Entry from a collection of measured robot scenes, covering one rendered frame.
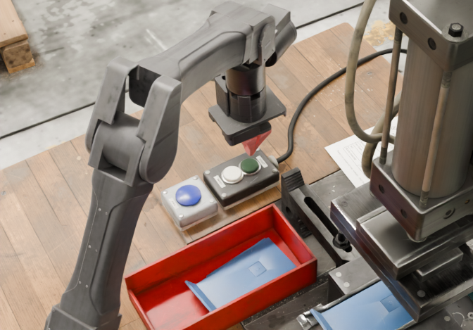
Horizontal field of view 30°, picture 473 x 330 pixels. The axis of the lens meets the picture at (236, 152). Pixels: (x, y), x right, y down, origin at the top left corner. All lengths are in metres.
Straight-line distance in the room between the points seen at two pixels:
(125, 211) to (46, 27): 2.17
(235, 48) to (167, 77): 0.15
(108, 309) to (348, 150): 0.54
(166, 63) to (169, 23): 2.07
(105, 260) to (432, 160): 0.42
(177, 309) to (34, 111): 1.68
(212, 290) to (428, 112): 0.56
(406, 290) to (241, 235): 0.38
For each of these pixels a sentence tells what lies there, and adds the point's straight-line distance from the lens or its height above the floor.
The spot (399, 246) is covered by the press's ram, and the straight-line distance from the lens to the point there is 1.02.
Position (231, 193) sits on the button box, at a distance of 1.38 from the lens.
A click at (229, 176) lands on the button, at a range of 1.39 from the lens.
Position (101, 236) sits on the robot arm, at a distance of 1.07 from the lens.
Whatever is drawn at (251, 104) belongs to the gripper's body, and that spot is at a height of 1.10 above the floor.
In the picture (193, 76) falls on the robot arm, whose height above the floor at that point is 1.27.
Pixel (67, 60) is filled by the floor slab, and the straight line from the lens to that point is 3.04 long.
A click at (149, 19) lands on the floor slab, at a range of 3.14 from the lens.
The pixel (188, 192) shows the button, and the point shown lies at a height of 0.94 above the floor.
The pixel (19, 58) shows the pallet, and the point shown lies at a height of 0.05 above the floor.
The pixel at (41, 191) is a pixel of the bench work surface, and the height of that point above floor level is 0.90.
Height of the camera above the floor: 2.01
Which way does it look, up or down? 49 degrees down
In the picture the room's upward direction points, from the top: 4 degrees counter-clockwise
